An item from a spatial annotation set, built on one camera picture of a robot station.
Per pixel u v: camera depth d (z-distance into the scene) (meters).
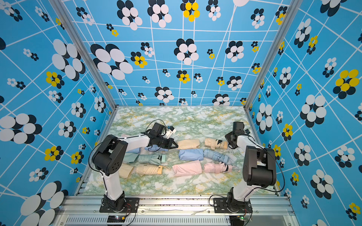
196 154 0.89
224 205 0.73
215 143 0.94
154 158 0.86
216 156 0.87
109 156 0.51
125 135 0.57
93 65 0.93
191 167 0.85
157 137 0.79
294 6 0.68
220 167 0.83
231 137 0.71
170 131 0.88
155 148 0.82
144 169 0.83
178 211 0.72
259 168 0.46
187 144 0.94
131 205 0.72
